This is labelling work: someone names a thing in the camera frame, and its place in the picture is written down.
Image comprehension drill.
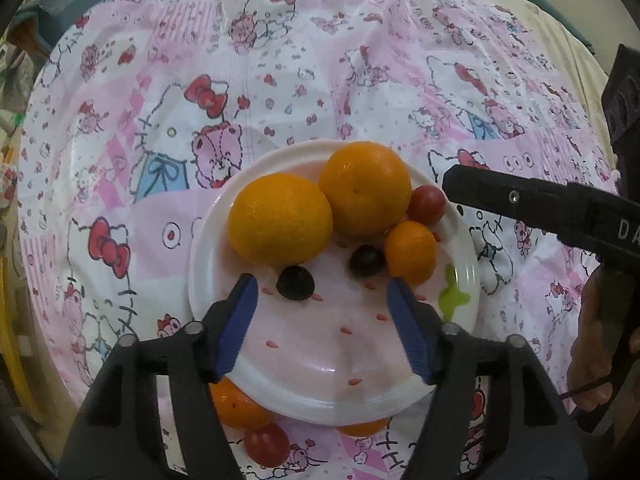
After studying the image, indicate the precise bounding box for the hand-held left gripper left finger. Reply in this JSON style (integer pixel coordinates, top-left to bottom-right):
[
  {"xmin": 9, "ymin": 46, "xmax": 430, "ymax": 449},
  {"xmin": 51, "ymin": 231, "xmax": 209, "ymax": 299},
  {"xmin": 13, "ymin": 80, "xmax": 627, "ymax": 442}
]
[{"xmin": 59, "ymin": 273, "xmax": 260, "ymax": 480}]

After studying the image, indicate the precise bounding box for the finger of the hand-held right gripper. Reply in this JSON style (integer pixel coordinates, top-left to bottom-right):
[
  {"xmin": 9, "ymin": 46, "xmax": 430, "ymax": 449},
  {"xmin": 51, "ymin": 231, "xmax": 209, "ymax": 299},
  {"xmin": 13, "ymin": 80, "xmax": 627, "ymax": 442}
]
[{"xmin": 442, "ymin": 164, "xmax": 572, "ymax": 242}]

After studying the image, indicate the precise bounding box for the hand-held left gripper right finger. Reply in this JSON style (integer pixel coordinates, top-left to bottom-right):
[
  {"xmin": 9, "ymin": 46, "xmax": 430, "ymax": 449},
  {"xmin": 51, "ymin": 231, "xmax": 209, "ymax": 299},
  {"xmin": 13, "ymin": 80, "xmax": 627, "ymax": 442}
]
[{"xmin": 386, "ymin": 276, "xmax": 588, "ymax": 480}]

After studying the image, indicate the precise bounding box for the small orange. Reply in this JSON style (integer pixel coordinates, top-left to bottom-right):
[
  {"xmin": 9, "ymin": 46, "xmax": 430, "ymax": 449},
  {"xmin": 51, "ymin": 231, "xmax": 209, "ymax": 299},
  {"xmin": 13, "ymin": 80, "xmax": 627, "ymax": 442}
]
[
  {"xmin": 383, "ymin": 221, "xmax": 438, "ymax": 286},
  {"xmin": 337, "ymin": 416, "xmax": 392, "ymax": 438},
  {"xmin": 209, "ymin": 376, "xmax": 275, "ymax": 431}
]

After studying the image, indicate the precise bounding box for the dark grape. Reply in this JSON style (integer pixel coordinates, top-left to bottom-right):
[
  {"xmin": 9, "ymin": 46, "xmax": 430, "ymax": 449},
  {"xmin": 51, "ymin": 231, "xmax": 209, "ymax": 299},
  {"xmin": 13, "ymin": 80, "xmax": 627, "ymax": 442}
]
[
  {"xmin": 276, "ymin": 266, "xmax": 317, "ymax": 302},
  {"xmin": 348, "ymin": 244, "xmax": 387, "ymax": 278}
]

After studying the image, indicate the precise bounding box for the white plastic plate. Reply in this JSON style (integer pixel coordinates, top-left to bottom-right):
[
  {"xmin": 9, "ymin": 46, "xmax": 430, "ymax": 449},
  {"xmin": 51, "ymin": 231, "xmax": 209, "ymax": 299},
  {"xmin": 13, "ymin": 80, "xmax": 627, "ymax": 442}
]
[{"xmin": 187, "ymin": 140, "xmax": 481, "ymax": 423}]

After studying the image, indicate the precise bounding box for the large orange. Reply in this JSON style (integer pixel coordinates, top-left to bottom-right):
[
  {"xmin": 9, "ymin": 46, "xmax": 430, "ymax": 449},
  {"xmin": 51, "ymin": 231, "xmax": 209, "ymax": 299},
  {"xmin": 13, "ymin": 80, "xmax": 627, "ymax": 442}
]
[
  {"xmin": 319, "ymin": 141, "xmax": 413, "ymax": 238},
  {"xmin": 227, "ymin": 172, "xmax": 335, "ymax": 267}
]

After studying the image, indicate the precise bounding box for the person's right hand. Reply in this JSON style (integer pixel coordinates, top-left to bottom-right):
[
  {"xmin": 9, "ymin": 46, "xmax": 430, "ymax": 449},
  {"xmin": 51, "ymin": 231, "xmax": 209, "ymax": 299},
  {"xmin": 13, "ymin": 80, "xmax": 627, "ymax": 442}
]
[{"xmin": 566, "ymin": 269, "xmax": 608, "ymax": 411}]

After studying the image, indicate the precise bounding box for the pink cartoon printed blanket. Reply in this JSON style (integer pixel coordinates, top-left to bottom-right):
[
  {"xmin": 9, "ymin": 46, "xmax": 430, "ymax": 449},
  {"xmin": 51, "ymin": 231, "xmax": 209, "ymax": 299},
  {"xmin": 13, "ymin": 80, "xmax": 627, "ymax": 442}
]
[{"xmin": 17, "ymin": 0, "xmax": 621, "ymax": 480}]

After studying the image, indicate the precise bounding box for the yellow wooden frame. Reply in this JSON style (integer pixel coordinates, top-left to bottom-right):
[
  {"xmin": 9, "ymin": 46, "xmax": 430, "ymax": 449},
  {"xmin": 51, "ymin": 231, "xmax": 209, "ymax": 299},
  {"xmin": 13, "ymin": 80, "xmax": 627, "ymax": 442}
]
[{"xmin": 0, "ymin": 240, "xmax": 46, "ymax": 421}]

